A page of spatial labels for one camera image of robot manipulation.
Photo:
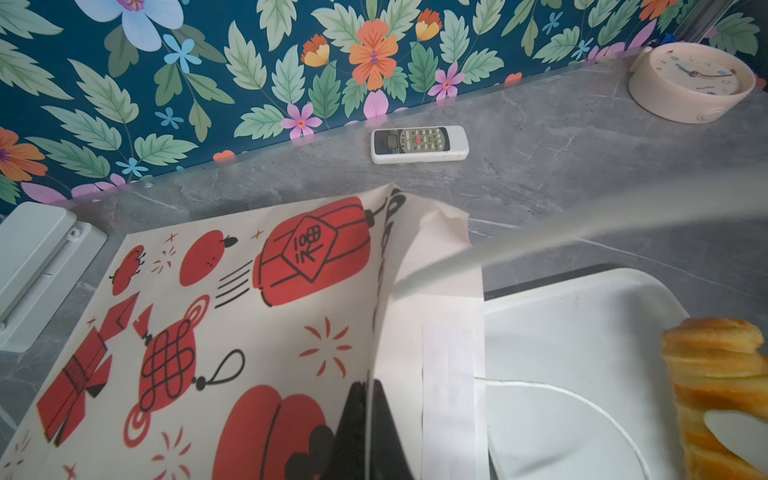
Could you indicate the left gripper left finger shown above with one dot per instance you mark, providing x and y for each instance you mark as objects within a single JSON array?
[{"x": 347, "y": 459}]

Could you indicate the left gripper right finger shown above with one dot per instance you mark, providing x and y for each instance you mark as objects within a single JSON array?
[{"x": 387, "y": 457}]

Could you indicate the red white paper bag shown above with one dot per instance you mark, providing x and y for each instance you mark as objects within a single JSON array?
[{"x": 225, "y": 348}]

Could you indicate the long twisted bread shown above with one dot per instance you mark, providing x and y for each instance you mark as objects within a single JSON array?
[{"x": 714, "y": 364}]

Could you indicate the metal tongs white tips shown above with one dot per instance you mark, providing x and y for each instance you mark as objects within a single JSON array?
[{"x": 743, "y": 434}]

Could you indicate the white rectangular tray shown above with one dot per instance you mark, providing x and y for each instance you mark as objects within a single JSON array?
[{"x": 576, "y": 385}]

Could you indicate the white remote control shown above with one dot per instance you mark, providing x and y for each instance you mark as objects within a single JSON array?
[{"x": 419, "y": 145}]

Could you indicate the white plastic box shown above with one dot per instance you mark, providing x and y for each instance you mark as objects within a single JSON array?
[{"x": 44, "y": 251}]

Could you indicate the pink round clock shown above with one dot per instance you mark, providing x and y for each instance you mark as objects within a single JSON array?
[{"x": 689, "y": 83}]

